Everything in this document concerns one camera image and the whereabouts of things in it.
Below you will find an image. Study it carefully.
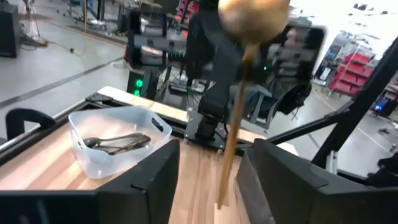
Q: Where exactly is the clear plastic bin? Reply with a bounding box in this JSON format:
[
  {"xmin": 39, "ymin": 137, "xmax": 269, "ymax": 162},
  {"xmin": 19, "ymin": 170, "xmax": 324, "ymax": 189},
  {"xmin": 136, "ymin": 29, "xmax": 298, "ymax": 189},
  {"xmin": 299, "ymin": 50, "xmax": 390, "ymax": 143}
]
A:
[{"xmin": 68, "ymin": 105, "xmax": 173, "ymax": 180}]

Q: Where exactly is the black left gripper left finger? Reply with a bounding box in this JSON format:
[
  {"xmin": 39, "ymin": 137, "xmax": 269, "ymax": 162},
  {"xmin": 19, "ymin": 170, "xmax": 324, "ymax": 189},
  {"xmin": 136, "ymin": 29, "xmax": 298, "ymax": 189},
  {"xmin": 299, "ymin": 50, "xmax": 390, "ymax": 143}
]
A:
[{"xmin": 0, "ymin": 139, "xmax": 181, "ymax": 224}]

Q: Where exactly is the black spoon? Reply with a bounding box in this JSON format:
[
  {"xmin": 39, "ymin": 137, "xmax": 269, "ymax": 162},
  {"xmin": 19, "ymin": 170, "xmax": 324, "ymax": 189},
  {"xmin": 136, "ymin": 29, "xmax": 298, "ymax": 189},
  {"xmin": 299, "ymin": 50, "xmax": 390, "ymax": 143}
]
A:
[
  {"xmin": 102, "ymin": 133, "xmax": 150, "ymax": 144},
  {"xmin": 93, "ymin": 141, "xmax": 152, "ymax": 156},
  {"xmin": 83, "ymin": 133, "xmax": 152, "ymax": 149}
]

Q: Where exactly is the black cable hook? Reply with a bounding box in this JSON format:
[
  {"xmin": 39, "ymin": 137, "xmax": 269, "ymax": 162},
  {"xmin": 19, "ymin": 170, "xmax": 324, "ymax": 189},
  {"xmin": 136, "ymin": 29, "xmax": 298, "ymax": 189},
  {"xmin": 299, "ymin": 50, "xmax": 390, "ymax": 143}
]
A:
[{"xmin": 5, "ymin": 107, "xmax": 57, "ymax": 141}]

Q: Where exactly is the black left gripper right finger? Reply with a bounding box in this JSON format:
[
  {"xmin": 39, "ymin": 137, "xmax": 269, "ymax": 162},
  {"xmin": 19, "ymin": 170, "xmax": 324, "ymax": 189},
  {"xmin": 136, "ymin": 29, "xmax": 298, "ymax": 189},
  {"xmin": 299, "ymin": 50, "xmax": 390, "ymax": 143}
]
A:
[{"xmin": 235, "ymin": 138, "xmax": 398, "ymax": 224}]

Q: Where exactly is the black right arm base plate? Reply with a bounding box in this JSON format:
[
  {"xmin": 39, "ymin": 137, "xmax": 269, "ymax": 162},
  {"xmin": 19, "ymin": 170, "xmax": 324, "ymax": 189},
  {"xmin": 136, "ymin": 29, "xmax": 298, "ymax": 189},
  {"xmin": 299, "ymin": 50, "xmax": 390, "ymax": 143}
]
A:
[{"xmin": 183, "ymin": 108, "xmax": 248, "ymax": 154}]

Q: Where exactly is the red storage shelf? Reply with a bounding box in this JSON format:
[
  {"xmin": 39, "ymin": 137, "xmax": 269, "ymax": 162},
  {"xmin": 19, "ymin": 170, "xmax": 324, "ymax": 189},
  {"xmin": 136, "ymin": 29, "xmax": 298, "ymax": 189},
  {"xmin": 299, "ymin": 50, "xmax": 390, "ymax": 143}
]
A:
[{"xmin": 327, "ymin": 52, "xmax": 374, "ymax": 96}]

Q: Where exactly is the black floor case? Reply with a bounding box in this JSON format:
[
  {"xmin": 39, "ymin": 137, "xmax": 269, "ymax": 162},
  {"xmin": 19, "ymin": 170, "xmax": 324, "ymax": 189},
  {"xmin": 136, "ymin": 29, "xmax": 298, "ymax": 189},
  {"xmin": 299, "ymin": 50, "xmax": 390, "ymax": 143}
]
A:
[{"xmin": 0, "ymin": 2, "xmax": 22, "ymax": 59}]

